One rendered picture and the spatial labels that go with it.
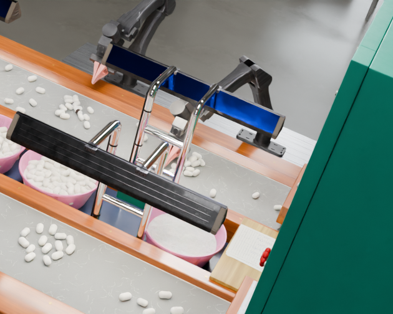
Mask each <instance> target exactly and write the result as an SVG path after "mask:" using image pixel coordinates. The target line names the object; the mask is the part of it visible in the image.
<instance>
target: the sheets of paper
mask: <svg viewBox="0 0 393 314"><path fill-rule="evenodd" d="M274 242H275V239H274V238H272V237H270V236H268V235H265V234H263V233H261V232H258V231H256V230H254V229H252V228H250V227H247V226H245V225H243V224H241V225H240V227H239V229H238V231H237V233H236V234H235V236H234V238H233V240H232V241H231V244H230V245H229V247H228V249H227V251H226V255H227V256H229V257H232V258H234V259H236V260H239V261H240V262H242V263H244V264H246V265H249V266H250V267H253V268H254V269H256V270H259V271H260V272H262V271H263V268H264V267H260V258H261V256H262V253H263V251H264V250H265V249H266V248H267V247H269V248H270V249H272V247H273V244H274Z"/></svg>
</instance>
